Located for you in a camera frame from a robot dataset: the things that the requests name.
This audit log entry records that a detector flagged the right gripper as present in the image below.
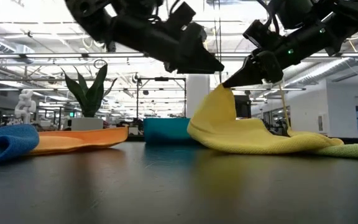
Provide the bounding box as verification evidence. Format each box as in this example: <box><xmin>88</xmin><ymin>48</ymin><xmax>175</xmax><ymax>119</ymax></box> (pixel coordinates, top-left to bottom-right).
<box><xmin>221</xmin><ymin>45</ymin><xmax>295</xmax><ymax>89</ymax></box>

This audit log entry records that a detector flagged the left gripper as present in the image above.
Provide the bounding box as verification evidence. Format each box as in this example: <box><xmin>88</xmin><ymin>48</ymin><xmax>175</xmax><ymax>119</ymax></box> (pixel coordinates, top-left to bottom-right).
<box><xmin>147</xmin><ymin>24</ymin><xmax>226</xmax><ymax>75</ymax></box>

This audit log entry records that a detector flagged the yellow microfiber towel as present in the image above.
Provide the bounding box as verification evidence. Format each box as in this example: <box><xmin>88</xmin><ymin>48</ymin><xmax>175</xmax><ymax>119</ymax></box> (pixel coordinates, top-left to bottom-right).
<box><xmin>186</xmin><ymin>83</ymin><xmax>344</xmax><ymax>156</ymax></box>

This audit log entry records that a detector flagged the orange microfiber towel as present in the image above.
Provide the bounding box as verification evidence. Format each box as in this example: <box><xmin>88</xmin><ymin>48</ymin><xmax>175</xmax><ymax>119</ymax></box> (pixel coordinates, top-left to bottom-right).
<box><xmin>29</xmin><ymin>126</ymin><xmax>129</xmax><ymax>156</ymax></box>

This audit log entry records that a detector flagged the blue microfiber towel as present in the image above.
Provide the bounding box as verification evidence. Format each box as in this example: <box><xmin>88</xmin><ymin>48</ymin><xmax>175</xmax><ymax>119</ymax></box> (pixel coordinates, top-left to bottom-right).
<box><xmin>0</xmin><ymin>124</ymin><xmax>40</xmax><ymax>166</ymax></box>

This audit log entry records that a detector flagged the black monitor screen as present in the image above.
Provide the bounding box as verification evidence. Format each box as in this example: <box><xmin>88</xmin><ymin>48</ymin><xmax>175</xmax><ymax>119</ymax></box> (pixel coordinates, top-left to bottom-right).
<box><xmin>234</xmin><ymin>95</ymin><xmax>252</xmax><ymax>119</ymax></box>

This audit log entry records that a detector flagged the white building column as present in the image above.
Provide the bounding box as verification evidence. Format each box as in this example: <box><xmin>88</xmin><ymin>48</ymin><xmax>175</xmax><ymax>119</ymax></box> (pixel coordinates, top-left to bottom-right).
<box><xmin>186</xmin><ymin>73</ymin><xmax>211</xmax><ymax>119</ymax></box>

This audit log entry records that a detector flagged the teal plastic bin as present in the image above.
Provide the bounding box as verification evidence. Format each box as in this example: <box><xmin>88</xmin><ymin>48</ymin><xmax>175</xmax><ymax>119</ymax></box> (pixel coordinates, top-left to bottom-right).
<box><xmin>143</xmin><ymin>117</ymin><xmax>195</xmax><ymax>145</ymax></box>

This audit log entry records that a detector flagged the potted plant in white pot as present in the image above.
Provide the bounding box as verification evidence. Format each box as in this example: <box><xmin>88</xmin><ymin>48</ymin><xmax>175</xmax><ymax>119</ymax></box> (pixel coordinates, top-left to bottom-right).
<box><xmin>61</xmin><ymin>63</ymin><xmax>118</xmax><ymax>131</ymax></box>

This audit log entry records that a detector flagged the white humanoid figure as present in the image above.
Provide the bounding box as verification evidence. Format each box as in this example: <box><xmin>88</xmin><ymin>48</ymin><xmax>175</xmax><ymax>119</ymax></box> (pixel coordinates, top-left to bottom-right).
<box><xmin>14</xmin><ymin>89</ymin><xmax>37</xmax><ymax>125</ymax></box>

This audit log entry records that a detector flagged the black hanging cable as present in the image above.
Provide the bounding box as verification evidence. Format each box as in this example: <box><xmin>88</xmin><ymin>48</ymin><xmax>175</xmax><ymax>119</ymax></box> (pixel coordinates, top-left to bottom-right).
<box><xmin>218</xmin><ymin>17</ymin><xmax>223</xmax><ymax>83</ymax></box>

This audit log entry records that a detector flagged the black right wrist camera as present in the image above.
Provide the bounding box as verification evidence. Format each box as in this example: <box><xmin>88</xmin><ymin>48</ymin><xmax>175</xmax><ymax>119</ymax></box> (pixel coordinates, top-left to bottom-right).
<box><xmin>242</xmin><ymin>19</ymin><xmax>281</xmax><ymax>52</ymax></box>

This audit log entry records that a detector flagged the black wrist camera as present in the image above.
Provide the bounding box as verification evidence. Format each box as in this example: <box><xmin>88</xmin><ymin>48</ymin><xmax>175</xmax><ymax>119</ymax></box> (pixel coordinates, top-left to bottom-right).
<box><xmin>242</xmin><ymin>19</ymin><xmax>281</xmax><ymax>52</ymax></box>
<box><xmin>165</xmin><ymin>1</ymin><xmax>198</xmax><ymax>32</ymax></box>

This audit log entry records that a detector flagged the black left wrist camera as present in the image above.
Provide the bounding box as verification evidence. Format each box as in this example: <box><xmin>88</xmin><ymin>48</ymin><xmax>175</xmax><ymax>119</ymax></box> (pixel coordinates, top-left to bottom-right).
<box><xmin>165</xmin><ymin>1</ymin><xmax>198</xmax><ymax>32</ymax></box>

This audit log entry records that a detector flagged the yellow hanging cable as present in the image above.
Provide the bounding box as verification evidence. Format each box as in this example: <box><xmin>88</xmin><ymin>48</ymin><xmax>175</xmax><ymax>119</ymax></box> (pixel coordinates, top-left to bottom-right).
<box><xmin>277</xmin><ymin>83</ymin><xmax>292</xmax><ymax>137</ymax></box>

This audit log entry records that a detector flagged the silver ventilation duct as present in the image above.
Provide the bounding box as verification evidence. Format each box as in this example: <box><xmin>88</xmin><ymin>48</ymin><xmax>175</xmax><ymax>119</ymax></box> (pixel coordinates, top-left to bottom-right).
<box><xmin>283</xmin><ymin>37</ymin><xmax>358</xmax><ymax>88</ymax></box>

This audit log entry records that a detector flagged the white wall box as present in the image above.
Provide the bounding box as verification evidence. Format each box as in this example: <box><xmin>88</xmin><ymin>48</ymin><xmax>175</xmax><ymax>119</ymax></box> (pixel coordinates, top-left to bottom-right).
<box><xmin>317</xmin><ymin>113</ymin><xmax>329</xmax><ymax>134</ymax></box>

